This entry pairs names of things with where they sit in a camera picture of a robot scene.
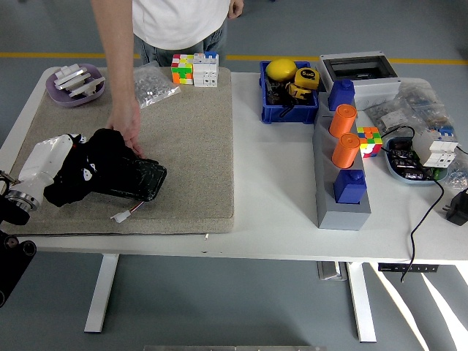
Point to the person's left hand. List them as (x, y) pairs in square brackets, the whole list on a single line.
[(235, 7)]

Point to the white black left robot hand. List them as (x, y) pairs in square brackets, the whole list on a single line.
[(44, 161)]

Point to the person's right hand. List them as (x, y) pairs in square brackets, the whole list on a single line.
[(126, 120)]

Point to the person's right forearm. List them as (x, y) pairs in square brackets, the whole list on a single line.
[(118, 55)]

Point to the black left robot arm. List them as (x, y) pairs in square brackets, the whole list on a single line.
[(11, 263)]

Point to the black table control panel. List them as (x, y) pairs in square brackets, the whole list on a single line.
[(408, 267)]

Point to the clear bag of metal nuts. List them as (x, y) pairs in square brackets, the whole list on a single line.
[(155, 87)]

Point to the black padding cloth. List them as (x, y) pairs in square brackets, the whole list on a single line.
[(150, 161)]

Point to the person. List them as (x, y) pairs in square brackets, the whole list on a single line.
[(179, 22)]

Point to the grey-brown mat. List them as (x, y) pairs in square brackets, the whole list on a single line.
[(183, 146)]

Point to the purple oval tray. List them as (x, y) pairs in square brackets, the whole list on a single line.
[(60, 98)]

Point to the silver flat bar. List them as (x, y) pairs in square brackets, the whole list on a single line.
[(74, 78)]

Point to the white breaker stack blue top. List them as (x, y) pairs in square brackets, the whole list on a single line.
[(205, 73)]

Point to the white slotted block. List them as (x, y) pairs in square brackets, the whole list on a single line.
[(72, 69)]

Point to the large colourful puzzle cube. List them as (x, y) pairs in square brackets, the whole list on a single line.
[(182, 71)]

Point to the yellow round ball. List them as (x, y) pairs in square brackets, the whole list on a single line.
[(281, 69)]

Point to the dark metal tool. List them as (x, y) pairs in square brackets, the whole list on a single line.
[(275, 95)]

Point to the blue plastic bin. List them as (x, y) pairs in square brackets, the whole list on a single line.
[(289, 114)]

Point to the blue square peg block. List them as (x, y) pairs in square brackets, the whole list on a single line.
[(340, 97), (350, 188)]

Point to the white table leg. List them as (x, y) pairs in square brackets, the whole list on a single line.
[(362, 303), (100, 292)]

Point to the orange cylinder peg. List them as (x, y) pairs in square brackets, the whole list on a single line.
[(345, 151), (342, 120)]

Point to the clear bag of grey parts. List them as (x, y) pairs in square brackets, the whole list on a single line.
[(390, 117)]

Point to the small colourful puzzle cube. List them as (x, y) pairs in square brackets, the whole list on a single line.
[(371, 144)]

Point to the clear bag of coloured parts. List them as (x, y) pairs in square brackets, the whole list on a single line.
[(425, 102)]

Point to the black circuit modules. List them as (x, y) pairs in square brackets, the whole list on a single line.
[(403, 157)]

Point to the long grey block holder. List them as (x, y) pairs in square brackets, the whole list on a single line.
[(342, 217)]

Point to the light blue oval tray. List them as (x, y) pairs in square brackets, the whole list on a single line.
[(403, 176)]

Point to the white circuit breaker blue clips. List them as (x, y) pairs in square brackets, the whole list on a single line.
[(435, 150)]

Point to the grey metal box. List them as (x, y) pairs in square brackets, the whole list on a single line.
[(331, 270)]

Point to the clear bag of metal rings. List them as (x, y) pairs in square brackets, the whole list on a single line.
[(459, 177)]

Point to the black power adapter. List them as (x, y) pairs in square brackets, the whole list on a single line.
[(459, 208)]

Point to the white T-shaped bracket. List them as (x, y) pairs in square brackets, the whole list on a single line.
[(86, 87)]

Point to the grey electrical enclosure box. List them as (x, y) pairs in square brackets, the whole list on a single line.
[(377, 86)]

